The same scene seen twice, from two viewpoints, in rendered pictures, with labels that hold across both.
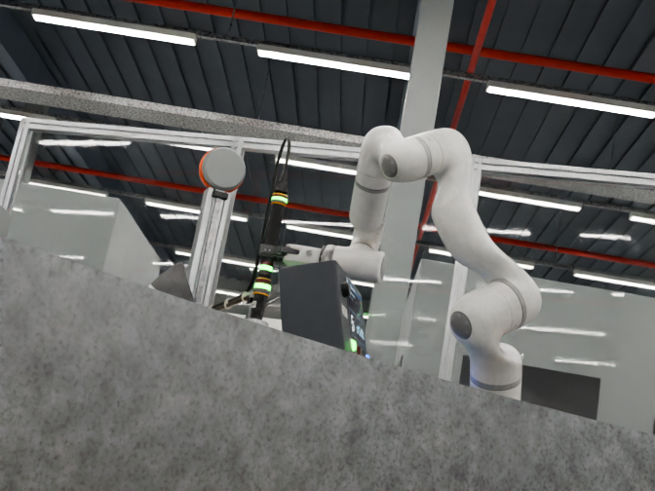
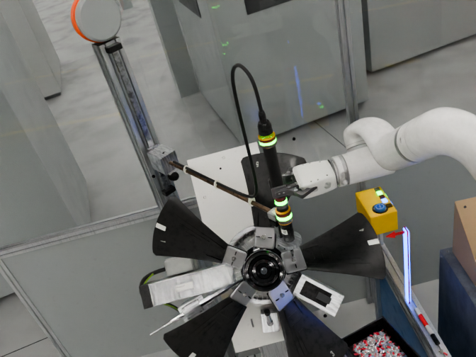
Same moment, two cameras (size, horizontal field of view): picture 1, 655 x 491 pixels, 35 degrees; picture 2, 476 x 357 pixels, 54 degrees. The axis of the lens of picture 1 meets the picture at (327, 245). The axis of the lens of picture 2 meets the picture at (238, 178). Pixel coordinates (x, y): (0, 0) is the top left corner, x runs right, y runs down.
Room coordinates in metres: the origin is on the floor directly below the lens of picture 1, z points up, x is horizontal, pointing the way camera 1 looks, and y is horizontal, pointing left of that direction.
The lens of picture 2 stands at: (1.72, 0.48, 2.20)
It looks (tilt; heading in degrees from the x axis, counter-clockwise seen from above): 34 degrees down; 346
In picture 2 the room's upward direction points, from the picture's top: 15 degrees counter-clockwise
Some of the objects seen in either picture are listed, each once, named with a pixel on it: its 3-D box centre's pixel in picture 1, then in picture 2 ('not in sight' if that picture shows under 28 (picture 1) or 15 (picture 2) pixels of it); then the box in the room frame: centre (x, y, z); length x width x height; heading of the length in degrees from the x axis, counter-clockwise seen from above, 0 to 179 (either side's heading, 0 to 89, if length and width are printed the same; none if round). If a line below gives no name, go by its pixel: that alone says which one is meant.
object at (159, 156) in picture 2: not in sight; (162, 159); (3.27, 0.37, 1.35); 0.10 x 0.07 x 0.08; 20
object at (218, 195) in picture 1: (202, 281); (144, 126); (3.32, 0.39, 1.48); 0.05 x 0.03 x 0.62; 110
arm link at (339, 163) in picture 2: (329, 260); (338, 171); (2.64, -0.01, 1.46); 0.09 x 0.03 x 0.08; 166
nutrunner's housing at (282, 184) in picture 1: (269, 251); (278, 186); (2.68, 0.15, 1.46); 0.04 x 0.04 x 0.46
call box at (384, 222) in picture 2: not in sight; (376, 212); (2.88, -0.27, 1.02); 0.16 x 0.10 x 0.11; 165
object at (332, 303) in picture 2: not in sight; (315, 292); (2.70, 0.10, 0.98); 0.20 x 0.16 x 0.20; 165
